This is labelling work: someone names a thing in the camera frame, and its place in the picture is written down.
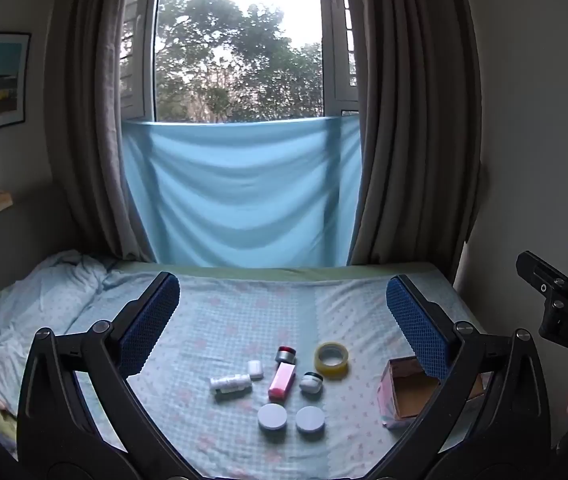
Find yellow tape roll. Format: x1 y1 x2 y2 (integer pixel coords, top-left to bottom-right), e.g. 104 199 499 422
314 341 350 376

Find small reddish carton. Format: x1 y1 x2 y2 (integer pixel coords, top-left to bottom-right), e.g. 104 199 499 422
268 362 297 402

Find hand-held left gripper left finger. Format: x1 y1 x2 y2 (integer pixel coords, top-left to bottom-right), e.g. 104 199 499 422
16 271 200 480

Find grey-brown curtain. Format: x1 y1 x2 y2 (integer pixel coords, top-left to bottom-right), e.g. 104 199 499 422
45 0 161 264
340 0 483 267

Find round grey lid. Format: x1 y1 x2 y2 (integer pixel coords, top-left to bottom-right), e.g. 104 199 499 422
295 406 326 434

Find small white black-lidded jar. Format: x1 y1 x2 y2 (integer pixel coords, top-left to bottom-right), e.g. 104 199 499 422
298 372 324 395

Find crumpled pale blue quilt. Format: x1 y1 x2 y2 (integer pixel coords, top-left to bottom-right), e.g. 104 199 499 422
0 249 120 396

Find white pill bottle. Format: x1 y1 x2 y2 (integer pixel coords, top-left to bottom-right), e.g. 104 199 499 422
209 373 253 396

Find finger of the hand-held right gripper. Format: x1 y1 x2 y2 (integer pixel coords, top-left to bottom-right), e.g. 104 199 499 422
516 250 568 312

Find window frame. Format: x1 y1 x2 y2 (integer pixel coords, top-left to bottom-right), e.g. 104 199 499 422
118 0 361 124

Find light blue hanging cloth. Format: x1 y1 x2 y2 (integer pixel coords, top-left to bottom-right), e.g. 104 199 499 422
121 115 363 267

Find trees outside window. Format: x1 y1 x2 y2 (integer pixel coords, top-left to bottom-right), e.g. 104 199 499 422
154 0 325 123

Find light green mattress pad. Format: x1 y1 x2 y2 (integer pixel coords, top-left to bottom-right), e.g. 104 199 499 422
109 261 447 283

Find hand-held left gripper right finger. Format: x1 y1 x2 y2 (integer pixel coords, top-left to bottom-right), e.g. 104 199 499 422
364 274 553 480

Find patterned cardboard box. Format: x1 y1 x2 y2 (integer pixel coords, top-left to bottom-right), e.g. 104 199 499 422
377 356 487 429

